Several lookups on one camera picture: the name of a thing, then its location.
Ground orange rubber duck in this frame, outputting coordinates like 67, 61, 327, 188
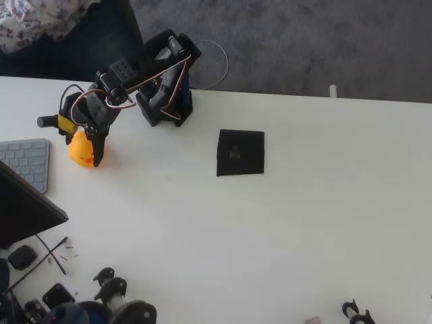
69, 130, 105, 169

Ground black square cardboard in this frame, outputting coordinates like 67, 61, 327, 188
215, 129, 265, 178

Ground grey keyboard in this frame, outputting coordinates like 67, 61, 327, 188
0, 138, 51, 194

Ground dark blue trousers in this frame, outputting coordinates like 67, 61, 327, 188
0, 0, 144, 82

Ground black monitor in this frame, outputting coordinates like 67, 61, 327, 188
0, 160, 70, 250

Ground thin black stick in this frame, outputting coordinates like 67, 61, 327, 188
5, 236, 69, 294
34, 234, 68, 275

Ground white floral shirt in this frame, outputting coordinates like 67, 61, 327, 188
0, 0, 102, 55

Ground small black box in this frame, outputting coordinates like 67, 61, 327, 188
7, 245, 38, 271

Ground dark rounded object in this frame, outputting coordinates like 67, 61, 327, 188
0, 258, 11, 294

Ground dark round cap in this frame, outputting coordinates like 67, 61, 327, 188
43, 302, 90, 324

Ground small circuit board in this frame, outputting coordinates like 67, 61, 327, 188
23, 298, 48, 324

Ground black camera with yellow tape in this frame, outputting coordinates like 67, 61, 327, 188
36, 113, 78, 136

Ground thin grey wire loop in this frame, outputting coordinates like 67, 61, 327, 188
195, 39, 229, 91

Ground black bracket plate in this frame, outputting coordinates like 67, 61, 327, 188
42, 282, 76, 310

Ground black cable bundle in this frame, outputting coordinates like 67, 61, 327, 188
0, 290, 21, 324

